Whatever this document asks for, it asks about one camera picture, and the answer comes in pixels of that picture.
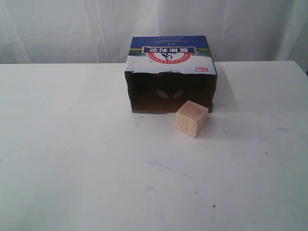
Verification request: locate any white backdrop curtain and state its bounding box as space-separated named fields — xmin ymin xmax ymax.
xmin=0 ymin=0 xmax=308 ymax=68

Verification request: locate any light wooden cube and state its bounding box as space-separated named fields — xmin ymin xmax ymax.
xmin=175 ymin=101 xmax=209 ymax=138

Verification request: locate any blue white cardboard box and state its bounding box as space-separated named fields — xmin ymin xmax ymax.
xmin=124 ymin=36 xmax=218 ymax=114

